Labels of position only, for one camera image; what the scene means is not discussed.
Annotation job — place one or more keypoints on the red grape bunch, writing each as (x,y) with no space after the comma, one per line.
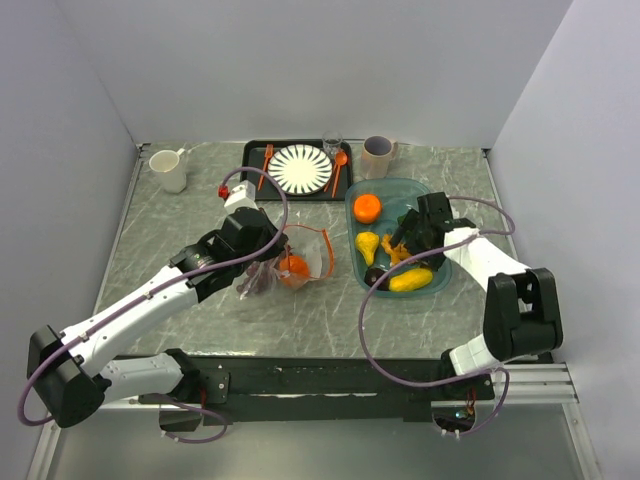
(259,278)

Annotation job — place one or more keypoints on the golden ginger root toy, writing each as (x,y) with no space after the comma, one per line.
(396,254)

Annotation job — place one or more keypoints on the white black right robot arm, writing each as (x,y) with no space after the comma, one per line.
(521,313)

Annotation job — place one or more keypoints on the beige mug purple inside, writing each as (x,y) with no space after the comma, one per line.
(377,154)

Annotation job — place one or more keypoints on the orange plastic fork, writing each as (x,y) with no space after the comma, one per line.
(269,150)

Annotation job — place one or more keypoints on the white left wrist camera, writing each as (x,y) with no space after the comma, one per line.
(241,196)

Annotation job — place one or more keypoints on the aluminium frame rail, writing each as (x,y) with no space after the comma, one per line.
(150,395)

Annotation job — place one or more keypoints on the orange pumpkin toy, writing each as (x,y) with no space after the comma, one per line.
(294,272)

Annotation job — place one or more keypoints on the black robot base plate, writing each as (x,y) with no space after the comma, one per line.
(407,407)

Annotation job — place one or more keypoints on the clear drinking glass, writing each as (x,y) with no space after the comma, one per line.
(331,143)

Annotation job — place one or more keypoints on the orange fruit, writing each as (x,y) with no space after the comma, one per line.
(367,208)

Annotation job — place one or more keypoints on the black serving tray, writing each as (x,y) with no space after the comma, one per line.
(253,156)

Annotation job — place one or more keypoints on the orange plastic spoon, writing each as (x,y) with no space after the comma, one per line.
(341,159)

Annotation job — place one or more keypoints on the white black striped plate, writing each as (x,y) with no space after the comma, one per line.
(300,169)

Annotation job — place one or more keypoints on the clear zip top bag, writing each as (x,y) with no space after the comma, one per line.
(308,256)

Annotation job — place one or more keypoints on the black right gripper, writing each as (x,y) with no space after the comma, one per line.
(414,223)

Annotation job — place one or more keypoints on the dark purple food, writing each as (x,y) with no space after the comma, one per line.
(372,275)

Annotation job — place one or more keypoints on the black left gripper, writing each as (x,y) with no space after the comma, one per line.
(277,250)

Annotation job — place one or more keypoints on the yellow lumpy food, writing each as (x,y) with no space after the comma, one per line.
(367,243)

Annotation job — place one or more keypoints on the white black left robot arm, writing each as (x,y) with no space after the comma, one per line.
(76,371)

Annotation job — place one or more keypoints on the white mug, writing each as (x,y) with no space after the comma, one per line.
(169,169)

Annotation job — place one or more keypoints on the yellow banana toy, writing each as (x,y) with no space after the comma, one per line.
(411,280)

